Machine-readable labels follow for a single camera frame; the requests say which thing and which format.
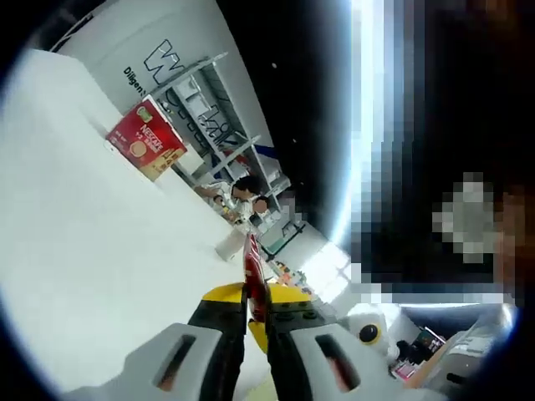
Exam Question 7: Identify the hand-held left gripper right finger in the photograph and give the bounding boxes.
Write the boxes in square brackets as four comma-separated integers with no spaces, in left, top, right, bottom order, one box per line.
[266,284,436,401]

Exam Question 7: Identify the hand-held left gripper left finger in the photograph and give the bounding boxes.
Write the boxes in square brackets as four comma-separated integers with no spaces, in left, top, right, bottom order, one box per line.
[66,282,248,401]

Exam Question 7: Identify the red coffee pouch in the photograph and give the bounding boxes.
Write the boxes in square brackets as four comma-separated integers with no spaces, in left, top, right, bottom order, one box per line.
[243,233,272,325]

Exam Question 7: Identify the glass jar cup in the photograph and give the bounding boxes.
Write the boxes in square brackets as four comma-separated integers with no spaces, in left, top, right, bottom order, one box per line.
[215,231,246,262]

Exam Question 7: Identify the red coffee carton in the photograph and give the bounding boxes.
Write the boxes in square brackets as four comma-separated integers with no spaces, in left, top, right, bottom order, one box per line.
[104,94,188,183]

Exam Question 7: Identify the white chest device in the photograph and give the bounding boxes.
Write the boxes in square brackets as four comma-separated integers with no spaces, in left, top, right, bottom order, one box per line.
[434,321,502,390]

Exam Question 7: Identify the grey metal storage shelf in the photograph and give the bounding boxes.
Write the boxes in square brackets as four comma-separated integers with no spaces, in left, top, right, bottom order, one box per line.
[154,52,293,251]

